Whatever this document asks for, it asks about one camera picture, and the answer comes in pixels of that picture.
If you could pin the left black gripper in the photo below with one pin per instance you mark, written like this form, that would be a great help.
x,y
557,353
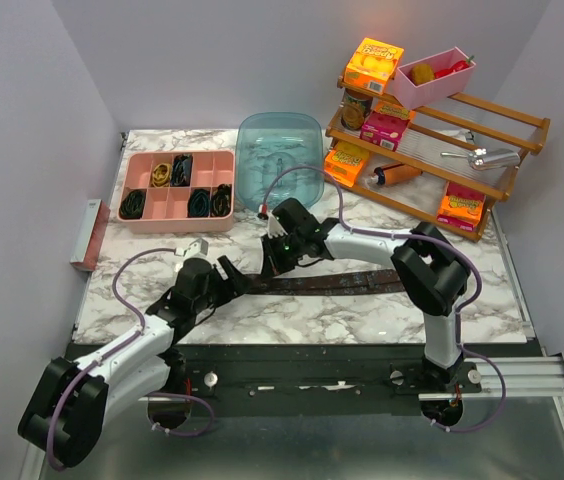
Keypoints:
x,y
235,282

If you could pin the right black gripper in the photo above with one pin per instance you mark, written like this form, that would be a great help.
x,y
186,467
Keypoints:
x,y
272,265

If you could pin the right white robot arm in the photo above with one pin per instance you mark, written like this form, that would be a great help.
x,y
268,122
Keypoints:
x,y
432,275

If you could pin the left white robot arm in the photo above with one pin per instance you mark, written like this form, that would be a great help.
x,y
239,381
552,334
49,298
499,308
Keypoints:
x,y
73,399

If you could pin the black yellow rolled tie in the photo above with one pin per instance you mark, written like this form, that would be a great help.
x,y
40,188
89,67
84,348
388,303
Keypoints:
x,y
221,201

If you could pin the teal black rolled tie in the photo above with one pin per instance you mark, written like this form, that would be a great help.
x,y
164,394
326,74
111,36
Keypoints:
x,y
199,203

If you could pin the blue transparent plastic tub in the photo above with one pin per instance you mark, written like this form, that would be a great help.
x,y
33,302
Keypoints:
x,y
276,153

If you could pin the orange box lower left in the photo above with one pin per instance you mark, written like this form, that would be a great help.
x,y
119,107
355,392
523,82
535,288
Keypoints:
x,y
345,161

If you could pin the pink compartment organizer tray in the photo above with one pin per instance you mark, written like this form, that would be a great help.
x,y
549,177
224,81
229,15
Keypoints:
x,y
165,209

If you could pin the dark blue rolled tie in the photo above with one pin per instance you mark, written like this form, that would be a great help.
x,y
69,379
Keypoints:
x,y
181,170

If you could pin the dark green rolled tie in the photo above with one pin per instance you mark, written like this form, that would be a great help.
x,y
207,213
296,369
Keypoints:
x,y
132,205

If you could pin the orange pump bottle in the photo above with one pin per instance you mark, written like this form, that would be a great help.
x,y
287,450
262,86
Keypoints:
x,y
392,174

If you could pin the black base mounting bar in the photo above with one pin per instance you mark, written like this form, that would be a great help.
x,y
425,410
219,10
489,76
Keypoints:
x,y
312,380

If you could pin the pink box middle shelf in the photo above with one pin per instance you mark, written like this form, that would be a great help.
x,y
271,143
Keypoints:
x,y
386,125

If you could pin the yellow label can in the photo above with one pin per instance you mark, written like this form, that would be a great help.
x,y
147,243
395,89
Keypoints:
x,y
356,108

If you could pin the orange pink box lower right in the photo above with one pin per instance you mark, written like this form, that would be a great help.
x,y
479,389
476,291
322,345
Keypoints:
x,y
461,207

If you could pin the wooden tiered shelf rack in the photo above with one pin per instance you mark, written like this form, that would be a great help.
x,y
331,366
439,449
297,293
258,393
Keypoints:
x,y
422,147

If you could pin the orange box top shelf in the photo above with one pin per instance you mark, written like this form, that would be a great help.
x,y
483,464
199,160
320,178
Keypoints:
x,y
372,65

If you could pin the metal scoop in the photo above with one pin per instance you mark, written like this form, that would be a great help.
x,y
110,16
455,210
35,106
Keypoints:
x,y
482,159

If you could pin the brown round toy fruit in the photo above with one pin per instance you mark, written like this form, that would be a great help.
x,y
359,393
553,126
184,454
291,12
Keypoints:
x,y
421,73

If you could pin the pink rectangular bin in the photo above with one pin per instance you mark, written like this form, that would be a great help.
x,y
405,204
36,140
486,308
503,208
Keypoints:
x,y
412,96

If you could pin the red toy pepper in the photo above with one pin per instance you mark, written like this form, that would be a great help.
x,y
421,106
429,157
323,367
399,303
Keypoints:
x,y
456,67

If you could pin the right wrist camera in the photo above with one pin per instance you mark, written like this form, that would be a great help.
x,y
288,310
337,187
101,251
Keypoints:
x,y
275,229

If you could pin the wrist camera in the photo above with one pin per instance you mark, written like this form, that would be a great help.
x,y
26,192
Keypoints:
x,y
196,249
275,229

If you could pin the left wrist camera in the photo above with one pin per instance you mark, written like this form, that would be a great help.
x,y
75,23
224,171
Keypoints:
x,y
196,249

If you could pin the pink white box at wall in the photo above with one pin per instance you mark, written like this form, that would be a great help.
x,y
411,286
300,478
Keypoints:
x,y
90,236

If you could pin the aluminium rail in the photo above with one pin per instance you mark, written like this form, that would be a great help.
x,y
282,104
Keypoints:
x,y
525,377

